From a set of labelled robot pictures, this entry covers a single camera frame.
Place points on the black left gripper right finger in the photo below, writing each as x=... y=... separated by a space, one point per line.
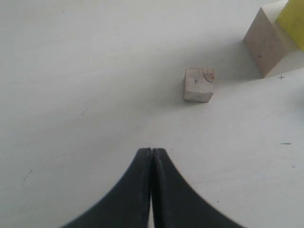
x=175 y=203

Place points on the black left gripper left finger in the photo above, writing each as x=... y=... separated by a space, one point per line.
x=127 y=204

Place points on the small wooden cube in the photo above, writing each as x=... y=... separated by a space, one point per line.
x=198 y=84

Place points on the large wooden cube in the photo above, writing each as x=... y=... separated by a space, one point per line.
x=272 y=50

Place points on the yellow foam cube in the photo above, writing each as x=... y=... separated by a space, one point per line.
x=291 y=20

